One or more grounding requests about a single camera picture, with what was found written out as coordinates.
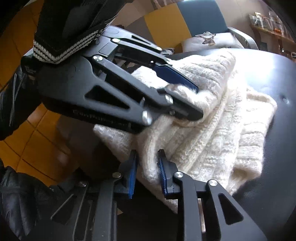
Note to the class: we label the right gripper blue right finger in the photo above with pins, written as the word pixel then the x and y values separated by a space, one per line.
pixel 179 186

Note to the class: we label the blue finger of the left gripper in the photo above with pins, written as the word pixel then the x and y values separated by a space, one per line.
pixel 179 107
pixel 173 76

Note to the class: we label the grey deer print pillow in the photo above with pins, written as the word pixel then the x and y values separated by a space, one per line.
pixel 207 41

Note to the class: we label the person left forearm black sleeve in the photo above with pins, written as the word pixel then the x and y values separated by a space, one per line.
pixel 64 27

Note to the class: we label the multicolour sofa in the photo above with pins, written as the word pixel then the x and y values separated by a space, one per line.
pixel 168 26

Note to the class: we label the wooden side table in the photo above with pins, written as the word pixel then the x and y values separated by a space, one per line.
pixel 279 44

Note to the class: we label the cream knitted sweater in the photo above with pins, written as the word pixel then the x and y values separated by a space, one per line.
pixel 226 144

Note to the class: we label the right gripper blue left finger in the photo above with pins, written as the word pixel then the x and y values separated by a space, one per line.
pixel 120 186

